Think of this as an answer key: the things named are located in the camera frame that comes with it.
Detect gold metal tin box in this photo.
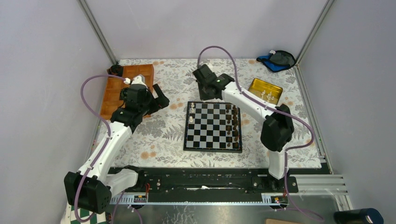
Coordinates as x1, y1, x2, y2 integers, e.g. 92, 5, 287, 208
248, 78, 283, 105

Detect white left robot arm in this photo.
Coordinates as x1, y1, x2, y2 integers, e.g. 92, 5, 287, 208
64, 83, 170, 214

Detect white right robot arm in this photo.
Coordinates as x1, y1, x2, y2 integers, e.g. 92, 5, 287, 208
192, 64, 294, 192

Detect black white chess board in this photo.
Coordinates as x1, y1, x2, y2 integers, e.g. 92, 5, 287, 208
183, 101, 242, 153

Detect dark chess pieces row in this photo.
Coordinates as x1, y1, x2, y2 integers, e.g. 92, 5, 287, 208
226, 104, 241, 151

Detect green white rolled chess mat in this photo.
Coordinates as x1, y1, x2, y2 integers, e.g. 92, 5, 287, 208
60, 205, 107, 224

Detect dark rolled cloth in tray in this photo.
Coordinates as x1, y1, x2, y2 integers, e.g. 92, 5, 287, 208
119, 88, 128, 100

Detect orange wooden divided tray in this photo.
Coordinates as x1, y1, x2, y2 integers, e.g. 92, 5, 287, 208
100, 64, 154, 120

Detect dark rolled cloth corner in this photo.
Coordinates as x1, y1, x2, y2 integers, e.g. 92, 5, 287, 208
107, 64, 124, 77

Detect floral white table mat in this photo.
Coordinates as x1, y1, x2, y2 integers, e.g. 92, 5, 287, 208
112, 59, 322, 168

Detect blue black cloth bundle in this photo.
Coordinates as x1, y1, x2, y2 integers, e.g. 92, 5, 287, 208
256, 50, 296, 72

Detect dark cylinder bottle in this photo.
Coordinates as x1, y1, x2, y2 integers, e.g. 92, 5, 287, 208
333, 208, 384, 224

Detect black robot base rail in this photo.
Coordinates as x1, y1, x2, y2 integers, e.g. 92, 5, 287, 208
125, 168, 299, 203

